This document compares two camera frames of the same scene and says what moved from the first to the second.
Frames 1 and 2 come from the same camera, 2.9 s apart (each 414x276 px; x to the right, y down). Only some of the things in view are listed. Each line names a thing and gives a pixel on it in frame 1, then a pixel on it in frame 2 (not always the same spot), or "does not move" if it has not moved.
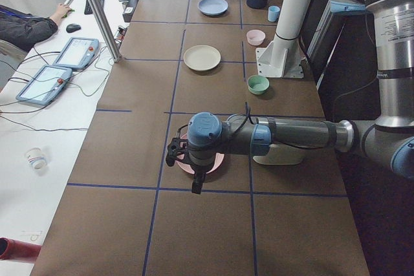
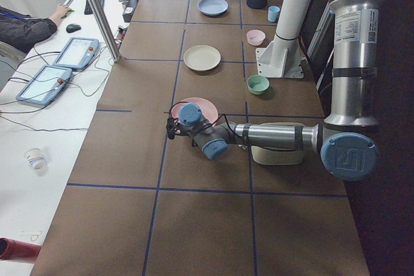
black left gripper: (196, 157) to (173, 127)
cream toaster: (280, 154) does not move
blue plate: (212, 6) does not move
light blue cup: (273, 13) does not move
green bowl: (257, 84) does not move
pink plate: (219, 159) to (208, 109)
